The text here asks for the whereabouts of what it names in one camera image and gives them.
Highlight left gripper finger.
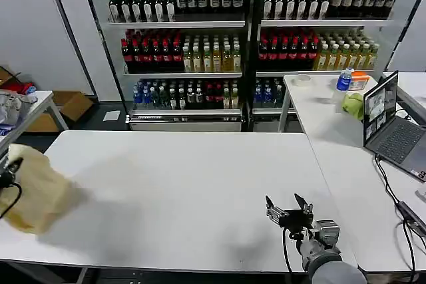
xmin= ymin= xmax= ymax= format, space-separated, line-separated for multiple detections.
xmin=7 ymin=158 xmax=24 ymax=173

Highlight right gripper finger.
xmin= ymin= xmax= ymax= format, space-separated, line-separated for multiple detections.
xmin=264 ymin=195 xmax=290 ymax=225
xmin=294 ymin=193 xmax=314 ymax=215

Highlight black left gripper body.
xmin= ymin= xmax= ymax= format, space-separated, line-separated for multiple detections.
xmin=0 ymin=168 xmax=17 ymax=189

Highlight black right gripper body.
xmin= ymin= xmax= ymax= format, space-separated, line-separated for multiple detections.
xmin=280 ymin=208 xmax=314 ymax=235

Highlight pale yellow shirt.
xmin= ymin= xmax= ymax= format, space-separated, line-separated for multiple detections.
xmin=0 ymin=143 xmax=83 ymax=235

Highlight clear plastic bags pile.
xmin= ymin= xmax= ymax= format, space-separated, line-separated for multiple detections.
xmin=0 ymin=93 xmax=38 ymax=125

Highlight white folding table grey legs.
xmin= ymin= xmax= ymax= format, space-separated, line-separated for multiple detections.
xmin=0 ymin=89 xmax=69 ymax=165

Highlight red cloth item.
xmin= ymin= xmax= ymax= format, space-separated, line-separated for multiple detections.
xmin=0 ymin=82 xmax=37 ymax=96

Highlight open brown cardboard box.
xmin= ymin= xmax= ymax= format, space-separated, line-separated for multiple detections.
xmin=26 ymin=90 xmax=95 ymax=133

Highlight brown cardboard box flap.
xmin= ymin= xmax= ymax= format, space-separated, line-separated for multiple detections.
xmin=0 ymin=65 xmax=21 ymax=87

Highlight black power adapter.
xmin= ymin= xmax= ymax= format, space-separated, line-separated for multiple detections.
xmin=394 ymin=200 xmax=426 ymax=235

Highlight white table with white legs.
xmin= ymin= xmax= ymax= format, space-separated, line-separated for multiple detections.
xmin=278 ymin=73 xmax=384 ymax=147

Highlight green crumpled cloth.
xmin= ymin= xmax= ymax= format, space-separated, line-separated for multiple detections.
xmin=341 ymin=92 xmax=365 ymax=121

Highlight grey open laptop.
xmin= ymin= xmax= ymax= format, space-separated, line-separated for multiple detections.
xmin=362 ymin=70 xmax=426 ymax=184

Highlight clear water bottle blue label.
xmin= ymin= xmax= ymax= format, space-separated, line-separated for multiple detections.
xmin=333 ymin=67 xmax=354 ymax=105

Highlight orange and white box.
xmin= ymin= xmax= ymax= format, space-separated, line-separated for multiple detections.
xmin=349 ymin=71 xmax=371 ymax=91

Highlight narrow shelf of bottles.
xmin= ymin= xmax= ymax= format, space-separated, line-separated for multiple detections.
xmin=254 ymin=0 xmax=402 ymax=124

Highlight wide shelf of bottles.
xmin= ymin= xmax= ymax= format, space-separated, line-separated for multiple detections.
xmin=78 ymin=0 xmax=256 ymax=132

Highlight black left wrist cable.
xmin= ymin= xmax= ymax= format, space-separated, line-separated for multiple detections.
xmin=0 ymin=182 xmax=23 ymax=220

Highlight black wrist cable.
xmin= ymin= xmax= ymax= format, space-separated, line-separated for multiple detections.
xmin=282 ymin=227 xmax=294 ymax=274
xmin=0 ymin=182 xmax=23 ymax=220

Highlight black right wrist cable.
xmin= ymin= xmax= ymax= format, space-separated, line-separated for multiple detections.
xmin=282 ymin=227 xmax=294 ymax=274

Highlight black laptop power cable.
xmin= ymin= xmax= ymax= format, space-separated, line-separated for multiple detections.
xmin=373 ymin=153 xmax=405 ymax=206

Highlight black thin cable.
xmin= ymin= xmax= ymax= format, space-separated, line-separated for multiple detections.
xmin=395 ymin=219 xmax=421 ymax=272

